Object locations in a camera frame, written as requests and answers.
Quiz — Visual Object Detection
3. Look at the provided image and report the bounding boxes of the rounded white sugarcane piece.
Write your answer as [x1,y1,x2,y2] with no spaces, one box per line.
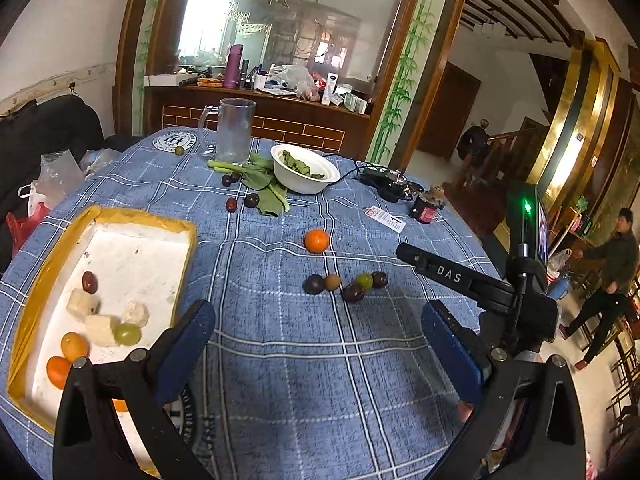
[121,301,150,327]

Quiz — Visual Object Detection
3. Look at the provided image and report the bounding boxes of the plastic bag on counter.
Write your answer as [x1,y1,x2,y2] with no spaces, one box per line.
[270,64,321,101]

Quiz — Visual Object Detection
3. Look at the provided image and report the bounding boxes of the brown wooden door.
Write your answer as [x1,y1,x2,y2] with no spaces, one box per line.
[417,62,482,162]

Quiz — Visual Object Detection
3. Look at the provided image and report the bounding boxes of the flat white box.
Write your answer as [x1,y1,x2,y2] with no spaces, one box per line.
[144,72,198,88]

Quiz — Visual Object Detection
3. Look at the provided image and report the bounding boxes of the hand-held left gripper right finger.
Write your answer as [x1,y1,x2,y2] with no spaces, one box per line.
[421,300,587,480]

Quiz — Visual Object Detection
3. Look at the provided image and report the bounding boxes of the wooden stair railing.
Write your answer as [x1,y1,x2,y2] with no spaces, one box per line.
[460,127,546,186]

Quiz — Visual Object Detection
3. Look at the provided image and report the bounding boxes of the clear plastic bag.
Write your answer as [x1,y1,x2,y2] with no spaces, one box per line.
[80,148,123,178]
[39,151,85,196]

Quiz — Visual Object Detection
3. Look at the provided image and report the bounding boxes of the black power strip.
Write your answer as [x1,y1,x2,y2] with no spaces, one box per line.
[360,166,418,203]

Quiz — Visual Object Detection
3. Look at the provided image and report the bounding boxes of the dark jacket on newel post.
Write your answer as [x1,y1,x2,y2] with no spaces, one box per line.
[460,119,493,161]

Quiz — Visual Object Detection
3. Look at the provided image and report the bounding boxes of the green leaves in bowl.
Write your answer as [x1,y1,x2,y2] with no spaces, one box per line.
[281,150,326,179]

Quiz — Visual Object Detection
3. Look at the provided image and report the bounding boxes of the orange tangerine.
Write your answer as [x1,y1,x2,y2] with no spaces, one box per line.
[305,229,330,254]

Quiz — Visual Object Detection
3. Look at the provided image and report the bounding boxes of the large white sugarcane piece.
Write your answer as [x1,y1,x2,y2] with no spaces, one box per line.
[84,314,122,347]

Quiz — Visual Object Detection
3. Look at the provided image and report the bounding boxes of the green bok choy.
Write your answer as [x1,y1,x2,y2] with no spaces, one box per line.
[207,154,291,217]

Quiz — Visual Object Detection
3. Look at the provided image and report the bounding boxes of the white paper card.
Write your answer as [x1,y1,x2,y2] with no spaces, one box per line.
[366,206,407,233]

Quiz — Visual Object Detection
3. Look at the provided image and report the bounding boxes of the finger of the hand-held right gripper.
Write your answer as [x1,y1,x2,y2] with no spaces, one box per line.
[397,242,517,311]

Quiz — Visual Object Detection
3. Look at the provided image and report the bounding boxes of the green bamboo wall decal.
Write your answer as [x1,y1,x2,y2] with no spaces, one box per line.
[367,0,453,161]

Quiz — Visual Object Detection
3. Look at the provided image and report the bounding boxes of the clear glass mug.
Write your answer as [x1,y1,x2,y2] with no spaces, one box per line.
[197,98,257,166]

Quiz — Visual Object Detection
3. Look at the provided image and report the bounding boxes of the purple bottle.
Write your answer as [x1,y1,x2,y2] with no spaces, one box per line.
[222,44,244,89]

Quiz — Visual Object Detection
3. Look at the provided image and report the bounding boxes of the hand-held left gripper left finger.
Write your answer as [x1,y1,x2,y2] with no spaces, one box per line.
[52,300,217,480]

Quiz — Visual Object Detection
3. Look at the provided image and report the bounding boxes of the black canister red label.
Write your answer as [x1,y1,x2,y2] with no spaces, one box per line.
[410,192,441,225]

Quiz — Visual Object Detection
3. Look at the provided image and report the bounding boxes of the blue plaid tablecloth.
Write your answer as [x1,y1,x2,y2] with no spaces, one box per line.
[0,127,506,480]

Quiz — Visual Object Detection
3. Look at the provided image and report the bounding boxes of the white plastic bag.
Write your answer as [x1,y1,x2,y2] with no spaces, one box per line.
[547,248,573,286]

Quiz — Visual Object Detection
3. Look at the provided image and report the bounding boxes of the black sofa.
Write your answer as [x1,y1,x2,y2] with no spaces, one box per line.
[0,96,141,276]

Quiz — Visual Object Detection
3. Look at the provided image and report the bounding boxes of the yellow-lined white foam box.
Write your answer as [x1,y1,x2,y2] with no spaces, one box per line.
[6,205,199,478]

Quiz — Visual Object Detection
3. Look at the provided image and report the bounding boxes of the tall white carton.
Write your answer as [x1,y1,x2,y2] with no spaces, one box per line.
[321,72,340,107]

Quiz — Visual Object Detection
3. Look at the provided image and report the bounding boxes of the small orange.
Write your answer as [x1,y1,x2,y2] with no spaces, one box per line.
[60,332,90,362]
[46,356,73,390]

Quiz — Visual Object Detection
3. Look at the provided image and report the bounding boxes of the red plastic bag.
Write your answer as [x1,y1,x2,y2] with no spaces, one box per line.
[5,202,51,256]

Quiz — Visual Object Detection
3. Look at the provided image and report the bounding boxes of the white bowl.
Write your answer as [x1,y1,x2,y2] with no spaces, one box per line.
[270,144,341,195]

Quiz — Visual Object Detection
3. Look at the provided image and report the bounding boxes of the wooden counter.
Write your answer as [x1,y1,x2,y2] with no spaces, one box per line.
[145,85,373,153]

